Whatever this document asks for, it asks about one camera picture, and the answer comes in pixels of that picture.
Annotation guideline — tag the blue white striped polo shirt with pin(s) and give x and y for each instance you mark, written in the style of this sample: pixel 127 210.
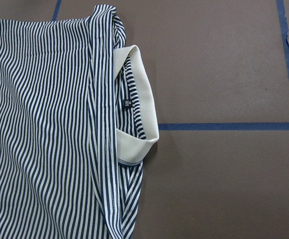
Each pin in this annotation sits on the blue white striped polo shirt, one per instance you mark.
pixel 77 118

